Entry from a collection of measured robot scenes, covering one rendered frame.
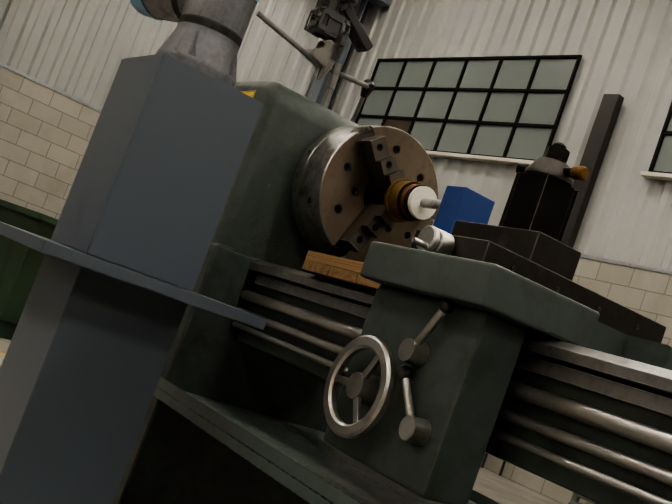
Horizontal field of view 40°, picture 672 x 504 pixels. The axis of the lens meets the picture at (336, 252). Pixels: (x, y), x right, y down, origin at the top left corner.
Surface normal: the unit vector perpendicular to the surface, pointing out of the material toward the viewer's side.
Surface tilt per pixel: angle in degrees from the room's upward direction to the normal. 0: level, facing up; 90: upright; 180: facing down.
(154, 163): 90
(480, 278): 90
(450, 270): 90
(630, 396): 90
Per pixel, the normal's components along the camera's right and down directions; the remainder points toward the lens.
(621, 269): -0.72, -0.32
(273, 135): 0.51, 0.11
